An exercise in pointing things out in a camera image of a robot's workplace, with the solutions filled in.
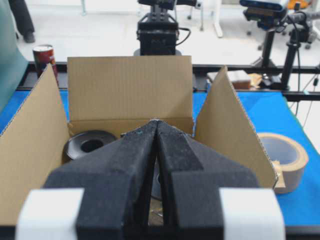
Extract black round object in box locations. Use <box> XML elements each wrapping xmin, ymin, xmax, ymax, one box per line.
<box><xmin>62</xmin><ymin>130</ymin><xmax>117</xmax><ymax>163</ymax></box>

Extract brown packing tape roll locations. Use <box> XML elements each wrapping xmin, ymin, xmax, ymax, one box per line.
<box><xmin>257</xmin><ymin>132</ymin><xmax>309</xmax><ymax>194</ymax></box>

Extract blue black device on stand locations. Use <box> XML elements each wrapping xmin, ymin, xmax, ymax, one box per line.
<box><xmin>239</xmin><ymin>0</ymin><xmax>288</xmax><ymax>68</ymax></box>

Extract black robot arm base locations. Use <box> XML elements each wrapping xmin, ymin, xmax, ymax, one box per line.
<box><xmin>133</xmin><ymin>0</ymin><xmax>197</xmax><ymax>56</ymax></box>

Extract red drink can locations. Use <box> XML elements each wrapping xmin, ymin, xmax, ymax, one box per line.
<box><xmin>32</xmin><ymin>44</ymin><xmax>59</xmax><ymax>85</ymax></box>

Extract blue table mat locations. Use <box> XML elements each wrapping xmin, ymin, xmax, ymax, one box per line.
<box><xmin>0</xmin><ymin>89</ymin><xmax>320</xmax><ymax>227</ymax></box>

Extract person leg dark trousers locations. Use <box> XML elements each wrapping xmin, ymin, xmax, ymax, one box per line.
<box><xmin>8</xmin><ymin>0</ymin><xmax>36</xmax><ymax>44</ymax></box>

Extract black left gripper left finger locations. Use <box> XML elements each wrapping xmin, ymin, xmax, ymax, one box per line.
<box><xmin>15</xmin><ymin>120</ymin><xmax>157</xmax><ymax>240</ymax></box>

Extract brown cardboard box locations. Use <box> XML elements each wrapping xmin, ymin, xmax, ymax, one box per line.
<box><xmin>0</xmin><ymin>56</ymin><xmax>278</xmax><ymax>226</ymax></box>

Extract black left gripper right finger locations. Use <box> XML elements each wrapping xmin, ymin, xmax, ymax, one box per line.
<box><xmin>156</xmin><ymin>121</ymin><xmax>285</xmax><ymax>240</ymax></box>

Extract green cloth sheet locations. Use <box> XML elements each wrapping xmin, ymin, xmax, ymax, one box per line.
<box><xmin>0</xmin><ymin>0</ymin><xmax>29</xmax><ymax>110</ymax></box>

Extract black camera stand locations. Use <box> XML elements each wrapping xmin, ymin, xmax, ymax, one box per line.
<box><xmin>280</xmin><ymin>11</ymin><xmax>320</xmax><ymax>90</ymax></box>

